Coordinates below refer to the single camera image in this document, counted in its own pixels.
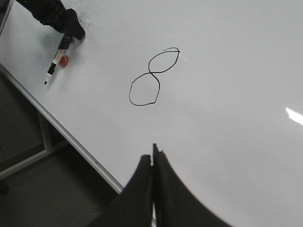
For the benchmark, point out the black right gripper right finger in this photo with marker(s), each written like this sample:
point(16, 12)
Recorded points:
point(175, 205)

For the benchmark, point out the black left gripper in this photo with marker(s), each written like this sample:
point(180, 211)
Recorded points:
point(53, 13)

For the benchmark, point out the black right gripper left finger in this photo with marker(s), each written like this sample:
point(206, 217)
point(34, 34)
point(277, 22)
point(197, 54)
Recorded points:
point(133, 207)

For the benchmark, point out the black whiteboard marker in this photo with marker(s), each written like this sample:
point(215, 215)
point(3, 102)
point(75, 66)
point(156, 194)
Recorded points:
point(61, 52)

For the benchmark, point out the red marker holder clip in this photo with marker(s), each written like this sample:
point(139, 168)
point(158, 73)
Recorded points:
point(64, 61)

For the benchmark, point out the white metal table leg frame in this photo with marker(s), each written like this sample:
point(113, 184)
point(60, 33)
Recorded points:
point(23, 144)

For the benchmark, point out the white whiteboard with metal frame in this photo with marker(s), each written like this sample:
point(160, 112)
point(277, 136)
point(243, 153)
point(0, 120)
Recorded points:
point(216, 84)

